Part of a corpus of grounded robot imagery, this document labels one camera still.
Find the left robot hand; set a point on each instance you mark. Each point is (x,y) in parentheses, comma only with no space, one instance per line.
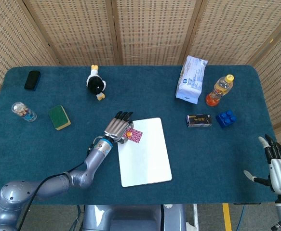
(116,127)

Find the pink glitter card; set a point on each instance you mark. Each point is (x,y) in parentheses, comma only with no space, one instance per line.
(136,136)

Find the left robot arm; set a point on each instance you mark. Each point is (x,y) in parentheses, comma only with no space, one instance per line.
(58,183)

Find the white rectangular board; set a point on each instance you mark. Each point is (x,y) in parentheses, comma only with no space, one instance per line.
(147,158)

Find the black and white plush toy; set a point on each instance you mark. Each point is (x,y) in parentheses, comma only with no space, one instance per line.
(96,84)

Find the green and yellow sponge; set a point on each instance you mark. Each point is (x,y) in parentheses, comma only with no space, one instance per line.
(59,117)

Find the blue carpet table cover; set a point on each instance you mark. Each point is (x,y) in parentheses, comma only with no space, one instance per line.
(178,156)

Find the blue building block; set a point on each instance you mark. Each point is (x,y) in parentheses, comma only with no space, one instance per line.
(226,118)

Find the small black carton box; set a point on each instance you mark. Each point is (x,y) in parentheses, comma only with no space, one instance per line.
(199,120)

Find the white tissue pack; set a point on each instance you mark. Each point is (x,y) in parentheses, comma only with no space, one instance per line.
(191,80)

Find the grey robot torso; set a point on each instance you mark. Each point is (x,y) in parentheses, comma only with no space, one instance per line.
(130,217)

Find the clear plastic snack jar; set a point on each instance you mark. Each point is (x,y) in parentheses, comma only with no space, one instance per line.
(24,111)

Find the white table leg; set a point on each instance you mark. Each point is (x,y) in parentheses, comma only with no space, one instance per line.
(196,217)

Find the black board eraser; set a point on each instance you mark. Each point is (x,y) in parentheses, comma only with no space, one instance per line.
(32,80)

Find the woven folding screen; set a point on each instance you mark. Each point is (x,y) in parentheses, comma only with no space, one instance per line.
(140,29)

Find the orange drink bottle yellow cap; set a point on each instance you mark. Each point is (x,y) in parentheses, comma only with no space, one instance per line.
(219,91)

